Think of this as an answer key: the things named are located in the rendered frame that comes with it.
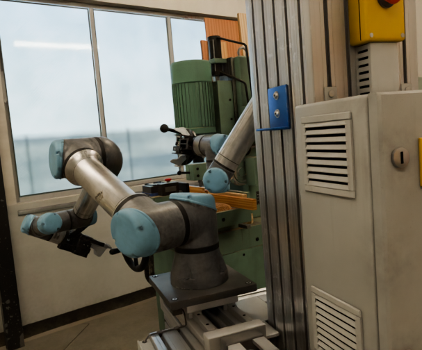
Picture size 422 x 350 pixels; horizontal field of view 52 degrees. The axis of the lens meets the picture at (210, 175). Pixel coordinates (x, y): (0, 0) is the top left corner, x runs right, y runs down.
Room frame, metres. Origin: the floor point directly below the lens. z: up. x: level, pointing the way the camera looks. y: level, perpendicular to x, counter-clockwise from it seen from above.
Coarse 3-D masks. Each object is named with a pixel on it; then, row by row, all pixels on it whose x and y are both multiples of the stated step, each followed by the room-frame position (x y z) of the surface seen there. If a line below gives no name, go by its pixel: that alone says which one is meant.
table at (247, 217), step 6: (228, 210) 1.60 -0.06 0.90; (234, 210) 1.61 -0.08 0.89; (240, 210) 1.63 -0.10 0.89; (246, 210) 1.64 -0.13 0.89; (222, 216) 1.58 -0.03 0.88; (228, 216) 1.60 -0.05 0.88; (234, 216) 1.61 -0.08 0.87; (240, 216) 1.63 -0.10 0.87; (246, 216) 1.64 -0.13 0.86; (222, 222) 1.58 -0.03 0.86; (228, 222) 1.60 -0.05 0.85; (234, 222) 1.61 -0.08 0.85; (240, 222) 1.63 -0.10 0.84
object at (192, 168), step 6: (204, 162) 1.89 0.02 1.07; (186, 168) 1.87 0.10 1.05; (192, 168) 1.83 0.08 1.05; (198, 168) 1.83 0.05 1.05; (204, 168) 1.85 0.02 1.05; (186, 174) 1.87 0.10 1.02; (192, 174) 1.83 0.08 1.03; (198, 174) 1.83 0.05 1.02; (192, 180) 1.84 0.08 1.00; (198, 180) 1.83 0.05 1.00
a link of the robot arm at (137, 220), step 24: (72, 144) 1.24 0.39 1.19; (96, 144) 1.29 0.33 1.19; (72, 168) 1.20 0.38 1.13; (96, 168) 1.16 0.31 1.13; (96, 192) 1.10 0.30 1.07; (120, 192) 1.06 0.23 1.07; (120, 216) 0.96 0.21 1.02; (144, 216) 0.95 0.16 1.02; (168, 216) 0.98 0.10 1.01; (120, 240) 0.97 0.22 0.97; (144, 240) 0.92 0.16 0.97; (168, 240) 0.97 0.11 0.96
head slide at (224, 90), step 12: (216, 84) 1.87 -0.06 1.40; (228, 84) 1.90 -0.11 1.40; (216, 96) 1.88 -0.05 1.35; (228, 96) 1.89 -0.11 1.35; (216, 108) 1.88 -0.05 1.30; (228, 108) 1.89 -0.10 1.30; (216, 120) 1.89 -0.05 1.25; (228, 120) 1.89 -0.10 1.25; (216, 132) 1.89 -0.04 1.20; (228, 132) 1.89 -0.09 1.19
